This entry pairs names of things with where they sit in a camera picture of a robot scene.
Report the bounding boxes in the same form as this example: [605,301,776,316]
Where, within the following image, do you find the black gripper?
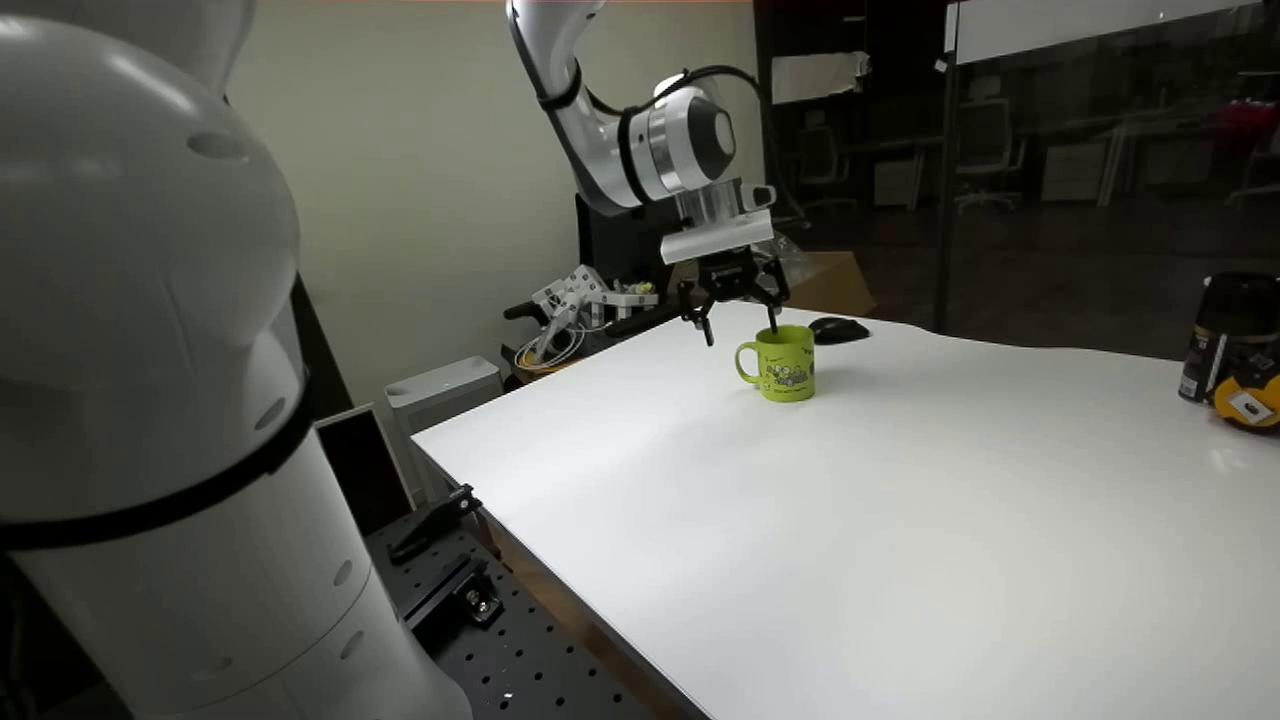
[669,250,788,348]

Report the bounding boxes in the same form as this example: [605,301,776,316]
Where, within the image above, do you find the green mug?
[734,324,816,404]

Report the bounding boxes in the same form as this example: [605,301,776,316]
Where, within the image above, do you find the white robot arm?
[0,0,473,720]

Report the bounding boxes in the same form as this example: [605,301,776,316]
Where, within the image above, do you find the black computer mouse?
[810,316,871,343]

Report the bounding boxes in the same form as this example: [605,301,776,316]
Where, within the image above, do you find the black office chair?
[575,206,676,319]

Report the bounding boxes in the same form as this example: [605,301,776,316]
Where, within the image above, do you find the white black device on chair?
[505,263,659,378]

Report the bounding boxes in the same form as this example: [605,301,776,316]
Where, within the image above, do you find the black perforated mounting board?
[373,451,688,720]

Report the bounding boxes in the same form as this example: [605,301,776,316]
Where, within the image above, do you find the black can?
[1180,272,1280,401]

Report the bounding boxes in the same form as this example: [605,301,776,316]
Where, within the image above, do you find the yellow tape roll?
[1214,378,1280,433]

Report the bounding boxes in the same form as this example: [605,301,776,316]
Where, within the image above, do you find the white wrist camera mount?
[659,208,772,263]

